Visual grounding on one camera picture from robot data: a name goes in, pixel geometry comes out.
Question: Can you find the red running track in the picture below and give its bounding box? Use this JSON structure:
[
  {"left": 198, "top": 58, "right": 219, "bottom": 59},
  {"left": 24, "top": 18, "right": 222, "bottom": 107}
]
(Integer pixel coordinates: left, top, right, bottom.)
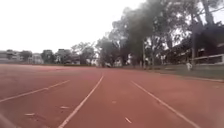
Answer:
[{"left": 0, "top": 63, "right": 224, "bottom": 128}]

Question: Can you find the row of trees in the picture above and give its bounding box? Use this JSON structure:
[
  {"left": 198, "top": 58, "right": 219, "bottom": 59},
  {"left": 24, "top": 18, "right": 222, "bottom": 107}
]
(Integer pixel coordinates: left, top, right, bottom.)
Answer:
[{"left": 4, "top": 0, "right": 224, "bottom": 69}]

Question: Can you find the person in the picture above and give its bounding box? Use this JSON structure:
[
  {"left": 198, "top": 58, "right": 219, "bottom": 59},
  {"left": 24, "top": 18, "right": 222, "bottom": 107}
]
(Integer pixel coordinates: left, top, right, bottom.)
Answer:
[{"left": 185, "top": 61, "right": 193, "bottom": 72}]

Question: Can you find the grass verge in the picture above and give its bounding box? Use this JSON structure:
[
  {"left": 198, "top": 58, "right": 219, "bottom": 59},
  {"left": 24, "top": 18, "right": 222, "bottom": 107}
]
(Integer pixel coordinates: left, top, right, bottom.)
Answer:
[{"left": 139, "top": 64, "right": 224, "bottom": 81}]

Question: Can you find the pale railing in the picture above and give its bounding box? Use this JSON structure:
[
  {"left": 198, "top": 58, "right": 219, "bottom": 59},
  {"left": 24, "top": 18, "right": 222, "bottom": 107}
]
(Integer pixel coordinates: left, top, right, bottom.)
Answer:
[{"left": 191, "top": 53, "right": 224, "bottom": 66}]

